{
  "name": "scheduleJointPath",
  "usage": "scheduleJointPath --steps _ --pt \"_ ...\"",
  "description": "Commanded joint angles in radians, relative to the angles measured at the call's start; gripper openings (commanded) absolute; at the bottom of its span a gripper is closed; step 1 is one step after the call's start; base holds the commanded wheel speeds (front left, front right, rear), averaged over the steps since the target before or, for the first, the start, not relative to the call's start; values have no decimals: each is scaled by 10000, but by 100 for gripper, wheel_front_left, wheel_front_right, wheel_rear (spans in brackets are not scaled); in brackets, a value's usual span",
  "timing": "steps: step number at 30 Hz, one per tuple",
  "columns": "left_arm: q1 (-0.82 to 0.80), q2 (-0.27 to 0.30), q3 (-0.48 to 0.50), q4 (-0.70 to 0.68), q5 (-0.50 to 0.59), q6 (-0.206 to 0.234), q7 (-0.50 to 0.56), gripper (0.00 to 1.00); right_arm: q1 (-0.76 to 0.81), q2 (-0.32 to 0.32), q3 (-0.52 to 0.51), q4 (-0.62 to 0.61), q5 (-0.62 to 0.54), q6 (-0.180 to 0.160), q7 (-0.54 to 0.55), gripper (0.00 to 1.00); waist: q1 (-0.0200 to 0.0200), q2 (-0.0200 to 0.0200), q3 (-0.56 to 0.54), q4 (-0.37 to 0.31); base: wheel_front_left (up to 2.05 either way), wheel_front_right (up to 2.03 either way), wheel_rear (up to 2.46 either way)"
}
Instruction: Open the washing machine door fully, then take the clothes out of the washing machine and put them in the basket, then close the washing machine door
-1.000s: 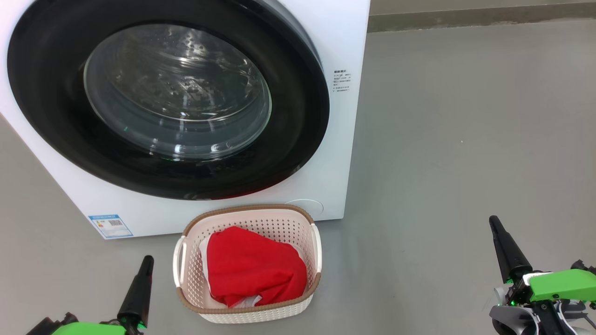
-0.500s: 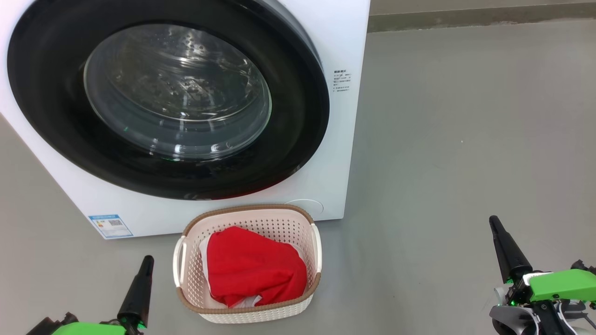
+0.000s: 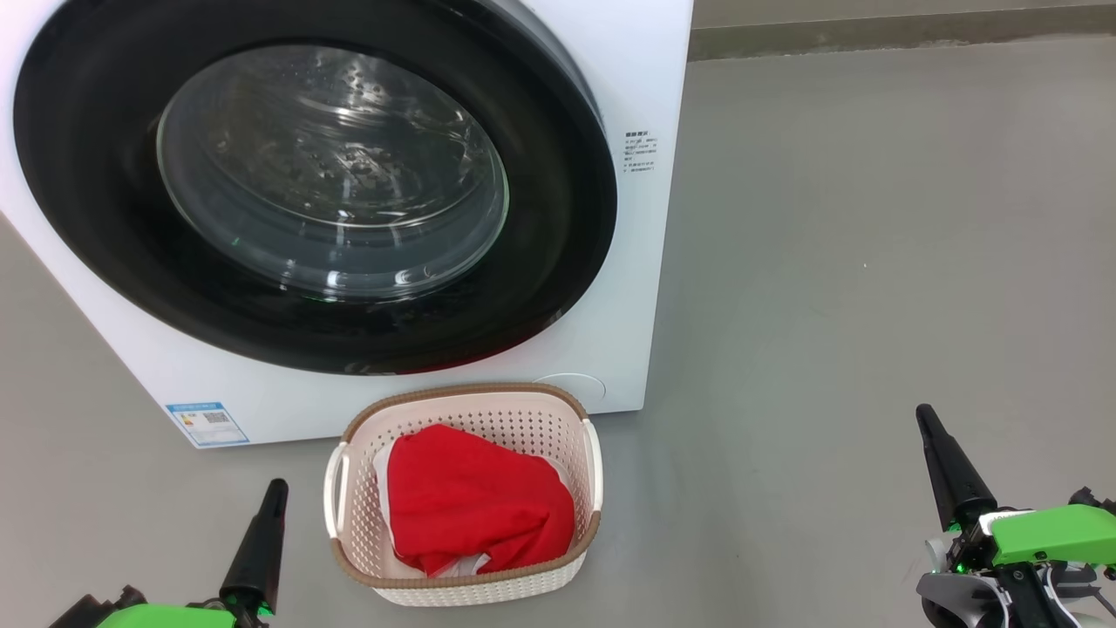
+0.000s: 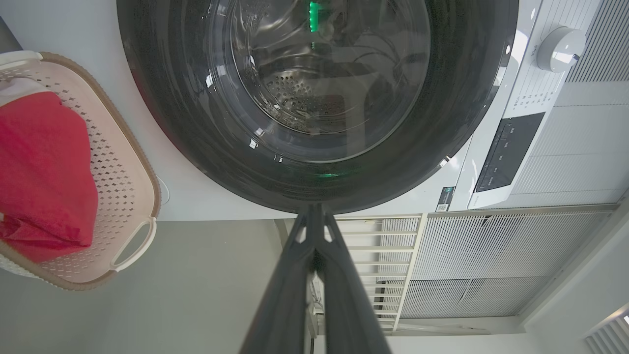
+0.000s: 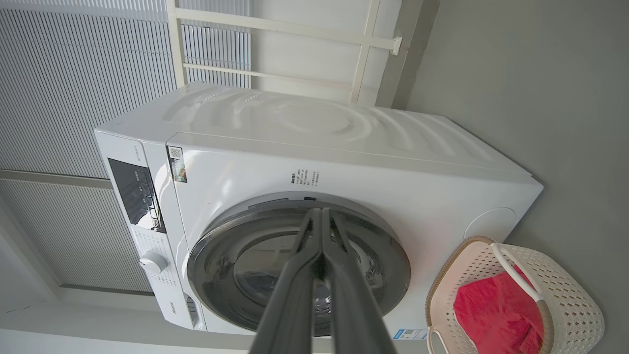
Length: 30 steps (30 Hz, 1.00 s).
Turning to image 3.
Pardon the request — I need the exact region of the cream perforated laundry basket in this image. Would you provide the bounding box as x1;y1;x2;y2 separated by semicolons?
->
323;383;603;607

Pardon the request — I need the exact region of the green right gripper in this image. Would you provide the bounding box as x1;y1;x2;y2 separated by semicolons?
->
915;404;1116;628

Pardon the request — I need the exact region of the perforated steel washer drum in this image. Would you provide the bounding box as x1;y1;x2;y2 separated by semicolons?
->
161;48;507;297

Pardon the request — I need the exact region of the round white filter cover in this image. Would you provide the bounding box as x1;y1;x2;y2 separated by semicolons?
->
532;373;607;413

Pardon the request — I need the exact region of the white front-load washing machine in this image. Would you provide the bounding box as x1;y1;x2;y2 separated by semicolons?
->
0;0;696;449

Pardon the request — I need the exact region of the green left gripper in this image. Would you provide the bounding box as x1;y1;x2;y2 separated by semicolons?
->
96;478;289;628

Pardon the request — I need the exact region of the blue energy label sticker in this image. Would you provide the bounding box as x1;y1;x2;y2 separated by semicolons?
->
166;401;250;448

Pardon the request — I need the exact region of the red and white garment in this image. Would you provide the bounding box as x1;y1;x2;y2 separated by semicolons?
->
373;424;576;578

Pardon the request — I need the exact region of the black glass washer door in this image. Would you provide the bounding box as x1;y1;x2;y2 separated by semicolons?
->
12;0;618;376

